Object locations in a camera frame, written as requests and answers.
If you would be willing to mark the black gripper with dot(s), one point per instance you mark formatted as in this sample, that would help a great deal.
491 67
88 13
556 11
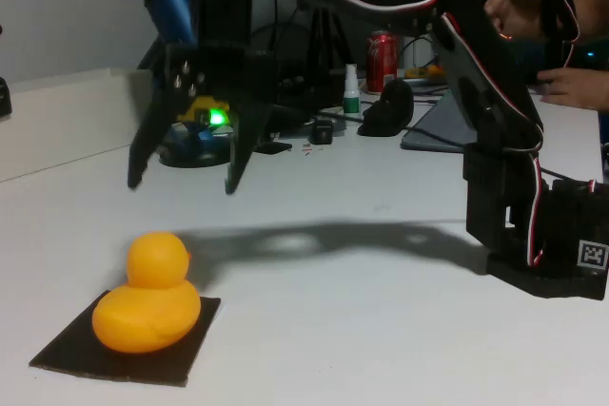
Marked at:
220 74

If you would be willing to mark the yellow rubber duck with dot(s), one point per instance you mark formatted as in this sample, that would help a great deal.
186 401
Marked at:
143 315

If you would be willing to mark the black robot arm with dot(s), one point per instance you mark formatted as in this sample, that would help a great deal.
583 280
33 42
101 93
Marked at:
476 68

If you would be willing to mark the person's right forearm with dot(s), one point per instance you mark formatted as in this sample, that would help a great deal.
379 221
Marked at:
595 16

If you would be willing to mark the black cardboard square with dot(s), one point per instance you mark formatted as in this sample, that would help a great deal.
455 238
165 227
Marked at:
143 368

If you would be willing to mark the person's right hand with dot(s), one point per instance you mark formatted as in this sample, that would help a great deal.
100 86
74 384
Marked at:
518 13

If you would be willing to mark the person's left hand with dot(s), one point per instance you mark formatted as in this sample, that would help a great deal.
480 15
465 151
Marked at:
583 87

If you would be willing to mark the flat black plate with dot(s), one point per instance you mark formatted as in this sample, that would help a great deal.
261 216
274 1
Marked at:
276 147

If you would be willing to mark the black audio equipment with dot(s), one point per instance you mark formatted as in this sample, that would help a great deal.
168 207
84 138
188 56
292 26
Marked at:
295 87

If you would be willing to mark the small black cube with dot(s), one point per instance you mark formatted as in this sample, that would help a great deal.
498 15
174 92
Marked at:
322 132

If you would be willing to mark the blue desk microphone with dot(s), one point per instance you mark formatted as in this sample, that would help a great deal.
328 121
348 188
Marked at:
171 6

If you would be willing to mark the white raised shelf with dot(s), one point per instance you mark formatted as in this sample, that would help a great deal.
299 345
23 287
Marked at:
71 116

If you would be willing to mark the white green spray bottle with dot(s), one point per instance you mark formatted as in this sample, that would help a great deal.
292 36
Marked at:
352 104

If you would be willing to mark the black tripod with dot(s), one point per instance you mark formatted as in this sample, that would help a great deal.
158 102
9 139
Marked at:
328 44

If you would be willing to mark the black rounded desk object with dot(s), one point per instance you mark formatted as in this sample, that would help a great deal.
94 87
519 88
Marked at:
387 111

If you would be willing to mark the red cola can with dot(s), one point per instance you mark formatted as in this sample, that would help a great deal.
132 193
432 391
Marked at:
382 61

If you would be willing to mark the grey tablet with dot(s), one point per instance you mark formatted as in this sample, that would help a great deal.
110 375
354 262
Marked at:
428 132

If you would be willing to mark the yellow orange hand tool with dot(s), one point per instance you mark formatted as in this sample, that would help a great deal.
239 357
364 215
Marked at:
423 71

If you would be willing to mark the black white marker tag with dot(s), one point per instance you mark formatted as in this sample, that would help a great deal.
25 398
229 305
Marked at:
593 255

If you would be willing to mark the yellow gripper camera green light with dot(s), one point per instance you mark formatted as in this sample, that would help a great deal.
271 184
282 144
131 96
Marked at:
202 104

